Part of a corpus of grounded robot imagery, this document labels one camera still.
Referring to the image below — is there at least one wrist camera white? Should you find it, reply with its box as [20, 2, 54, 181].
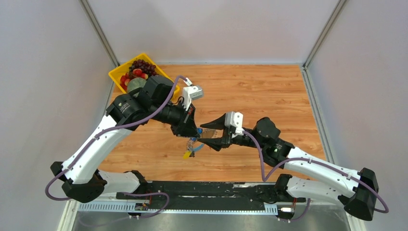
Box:
[181, 77, 204, 111]
[224, 111, 244, 138]

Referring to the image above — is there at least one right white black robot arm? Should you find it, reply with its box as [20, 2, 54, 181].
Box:
[199, 112, 379, 221]

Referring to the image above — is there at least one metal key plate blue handle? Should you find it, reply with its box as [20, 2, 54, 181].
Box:
[185, 127, 219, 159]

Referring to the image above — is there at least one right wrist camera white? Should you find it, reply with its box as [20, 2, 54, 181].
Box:
[224, 111, 244, 138]

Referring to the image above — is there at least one yellow plastic fruit basket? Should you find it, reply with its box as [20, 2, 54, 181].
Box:
[109, 53, 171, 93]

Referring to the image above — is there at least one dark purple grape bunch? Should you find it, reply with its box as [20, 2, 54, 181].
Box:
[129, 59, 157, 79]

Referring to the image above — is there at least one green melon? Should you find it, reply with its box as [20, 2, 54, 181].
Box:
[127, 77, 147, 95]

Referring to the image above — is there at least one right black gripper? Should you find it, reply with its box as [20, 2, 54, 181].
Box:
[197, 114, 265, 152]

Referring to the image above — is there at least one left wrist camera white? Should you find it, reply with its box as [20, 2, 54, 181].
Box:
[181, 77, 204, 111]

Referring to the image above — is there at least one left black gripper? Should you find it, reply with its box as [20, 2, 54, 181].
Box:
[151, 100, 201, 139]

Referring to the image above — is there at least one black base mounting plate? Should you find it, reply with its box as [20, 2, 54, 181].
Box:
[115, 181, 306, 214]

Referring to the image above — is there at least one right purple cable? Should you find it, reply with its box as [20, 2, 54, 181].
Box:
[242, 130, 390, 223]

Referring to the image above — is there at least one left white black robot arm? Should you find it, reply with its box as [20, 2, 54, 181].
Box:
[51, 75, 203, 203]

